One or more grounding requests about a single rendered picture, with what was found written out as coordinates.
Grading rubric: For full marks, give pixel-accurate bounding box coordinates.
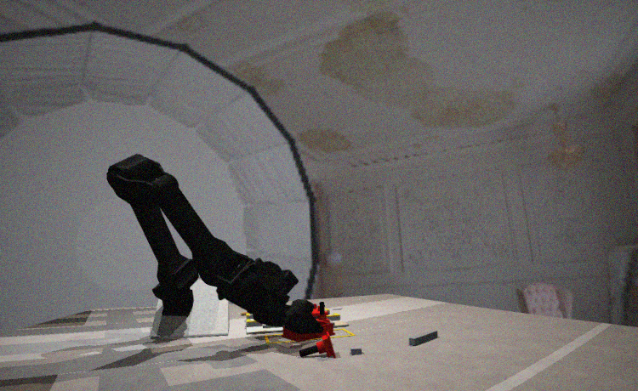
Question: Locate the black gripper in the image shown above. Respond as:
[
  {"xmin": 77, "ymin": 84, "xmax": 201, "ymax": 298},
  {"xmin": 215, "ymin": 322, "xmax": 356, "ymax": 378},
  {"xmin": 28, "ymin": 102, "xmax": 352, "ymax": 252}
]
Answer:
[{"xmin": 247, "ymin": 293, "xmax": 324, "ymax": 334}]

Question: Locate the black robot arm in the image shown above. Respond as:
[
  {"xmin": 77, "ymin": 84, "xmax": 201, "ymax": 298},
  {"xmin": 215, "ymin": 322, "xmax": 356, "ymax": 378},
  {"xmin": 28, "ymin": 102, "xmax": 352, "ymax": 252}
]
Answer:
[{"xmin": 106, "ymin": 154, "xmax": 299, "ymax": 316}]

